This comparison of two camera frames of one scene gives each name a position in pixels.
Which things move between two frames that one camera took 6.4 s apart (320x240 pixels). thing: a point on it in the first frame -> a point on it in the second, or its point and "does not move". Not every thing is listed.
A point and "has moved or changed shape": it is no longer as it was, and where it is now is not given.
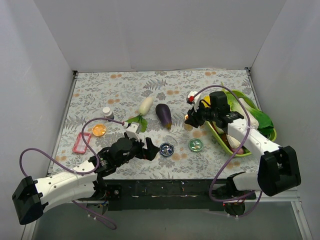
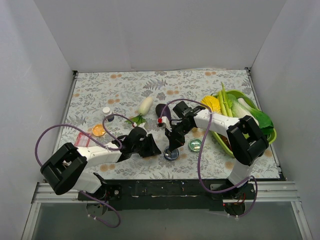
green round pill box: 195,144 does not move
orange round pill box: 99,130 does not move
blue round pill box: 166,149 has moved or changed shape
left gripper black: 143,150 does not move
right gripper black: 196,117 -> 174,136
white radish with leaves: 144,109 does not move
